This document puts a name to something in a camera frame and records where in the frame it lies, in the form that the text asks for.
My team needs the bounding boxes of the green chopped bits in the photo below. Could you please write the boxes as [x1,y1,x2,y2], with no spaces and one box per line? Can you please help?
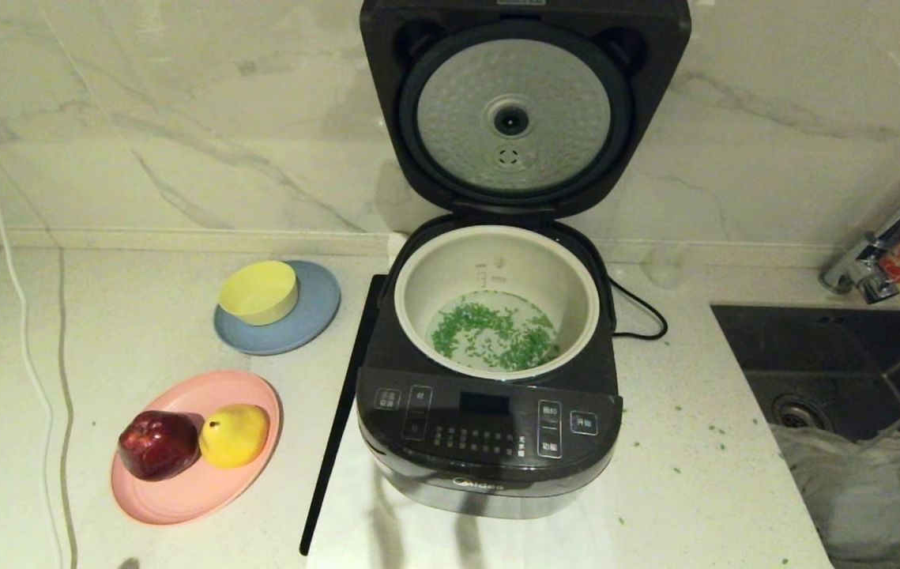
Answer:
[429,293,561,373]

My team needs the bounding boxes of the black rice cooker lid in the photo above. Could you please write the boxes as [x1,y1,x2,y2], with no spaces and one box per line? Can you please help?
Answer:
[359,0,692,222]

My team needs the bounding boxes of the white inner pot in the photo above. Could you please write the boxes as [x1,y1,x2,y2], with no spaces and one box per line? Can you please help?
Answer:
[393,224,601,382]

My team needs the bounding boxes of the black rice cooker body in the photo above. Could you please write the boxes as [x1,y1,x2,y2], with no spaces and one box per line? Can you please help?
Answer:
[355,213,624,519]

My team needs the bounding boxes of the yellow bowl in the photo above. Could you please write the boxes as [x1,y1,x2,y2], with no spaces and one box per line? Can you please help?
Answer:
[217,261,299,326]

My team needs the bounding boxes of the blue plate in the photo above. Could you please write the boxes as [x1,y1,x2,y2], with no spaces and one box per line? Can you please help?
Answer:
[213,259,341,356]

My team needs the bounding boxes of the yellow pear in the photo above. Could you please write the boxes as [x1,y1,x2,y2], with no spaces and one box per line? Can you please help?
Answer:
[198,404,270,469]

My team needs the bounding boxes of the pink plate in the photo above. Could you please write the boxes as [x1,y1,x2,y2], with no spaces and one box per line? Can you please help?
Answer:
[110,370,283,526]

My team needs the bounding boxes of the red apple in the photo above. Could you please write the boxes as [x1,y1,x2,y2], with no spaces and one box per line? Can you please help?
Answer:
[118,410,201,482]

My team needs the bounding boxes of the dark steel sink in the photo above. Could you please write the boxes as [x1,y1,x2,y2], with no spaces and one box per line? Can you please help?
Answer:
[710,304,900,569]

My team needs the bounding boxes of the chrome faucet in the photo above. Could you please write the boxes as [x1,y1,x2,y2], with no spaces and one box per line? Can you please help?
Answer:
[819,154,900,306]

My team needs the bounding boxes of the grey rag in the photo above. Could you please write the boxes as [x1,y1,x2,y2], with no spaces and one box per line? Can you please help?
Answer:
[770,425,900,566]

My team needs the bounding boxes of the black cooker power cord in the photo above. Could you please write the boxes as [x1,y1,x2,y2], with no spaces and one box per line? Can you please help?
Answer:
[608,277,668,342]

